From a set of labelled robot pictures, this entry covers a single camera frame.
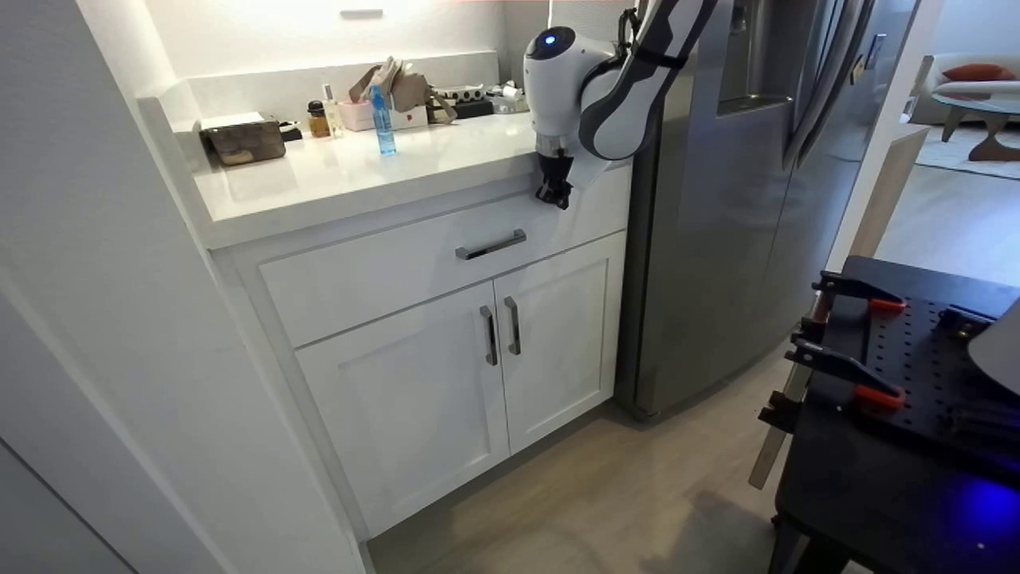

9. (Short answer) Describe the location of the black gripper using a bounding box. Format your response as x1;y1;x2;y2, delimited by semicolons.
537;149;574;208

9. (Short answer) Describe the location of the white kitchen drawer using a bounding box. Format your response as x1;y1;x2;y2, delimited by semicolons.
259;166;633;349

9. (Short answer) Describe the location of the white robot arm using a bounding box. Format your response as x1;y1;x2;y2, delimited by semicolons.
524;0;718;208

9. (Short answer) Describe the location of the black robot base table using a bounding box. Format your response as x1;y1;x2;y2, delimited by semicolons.
753;258;1020;574

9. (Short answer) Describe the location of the right cabinet door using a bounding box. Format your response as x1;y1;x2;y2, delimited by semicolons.
494;239;617;450

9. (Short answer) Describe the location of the cabinet door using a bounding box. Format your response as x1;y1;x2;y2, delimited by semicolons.
298;284;506;537
494;239;617;450

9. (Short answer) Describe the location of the brown bag on counter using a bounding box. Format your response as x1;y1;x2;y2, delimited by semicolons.
349;60;433;110

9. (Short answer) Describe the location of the stainless steel refrigerator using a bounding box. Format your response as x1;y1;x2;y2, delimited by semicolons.
617;0;922;424

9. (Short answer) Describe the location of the blue water bottle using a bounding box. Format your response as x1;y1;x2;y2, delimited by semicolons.
366;82;399;157

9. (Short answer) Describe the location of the small brown bottle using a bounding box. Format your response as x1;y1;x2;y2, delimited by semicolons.
307;98;333;137

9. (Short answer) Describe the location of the left cabinet door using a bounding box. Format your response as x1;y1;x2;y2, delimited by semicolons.
298;284;506;537

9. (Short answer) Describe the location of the dark basket on counter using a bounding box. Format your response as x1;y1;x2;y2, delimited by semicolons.
200;120;284;166

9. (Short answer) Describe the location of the black clamp orange tip far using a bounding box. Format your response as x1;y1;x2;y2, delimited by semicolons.
814;272;906;319

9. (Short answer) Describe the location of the black clamp orange tip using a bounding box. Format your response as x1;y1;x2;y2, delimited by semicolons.
814;272;906;319
789;339;906;411

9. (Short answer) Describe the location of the black clamp orange tip near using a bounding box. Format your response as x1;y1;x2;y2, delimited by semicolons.
789;339;906;411

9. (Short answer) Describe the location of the silver drawer handle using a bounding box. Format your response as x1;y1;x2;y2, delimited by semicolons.
457;228;527;260

